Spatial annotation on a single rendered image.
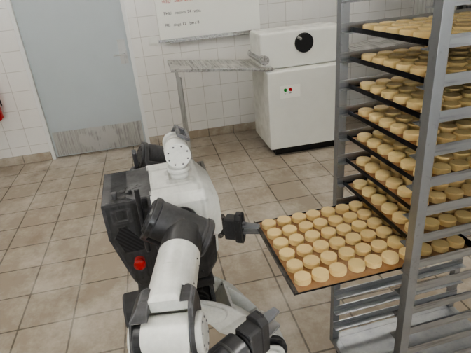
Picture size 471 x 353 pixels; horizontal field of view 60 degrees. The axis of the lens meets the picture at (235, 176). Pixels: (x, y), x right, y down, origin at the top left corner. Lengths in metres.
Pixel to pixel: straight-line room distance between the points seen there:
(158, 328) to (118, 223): 0.41
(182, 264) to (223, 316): 0.56
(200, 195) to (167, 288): 0.35
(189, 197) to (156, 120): 3.83
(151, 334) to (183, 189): 0.43
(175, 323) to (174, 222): 0.26
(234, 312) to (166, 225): 0.52
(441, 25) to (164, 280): 0.78
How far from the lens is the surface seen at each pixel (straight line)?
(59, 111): 4.93
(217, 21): 4.71
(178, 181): 1.11
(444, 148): 1.19
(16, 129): 5.06
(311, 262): 1.28
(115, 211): 1.07
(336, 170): 1.56
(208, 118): 4.90
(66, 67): 4.81
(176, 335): 0.75
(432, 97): 1.07
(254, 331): 1.04
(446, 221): 1.38
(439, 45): 1.04
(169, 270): 0.80
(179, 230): 0.89
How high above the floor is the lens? 1.67
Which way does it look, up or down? 26 degrees down
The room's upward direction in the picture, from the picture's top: 5 degrees counter-clockwise
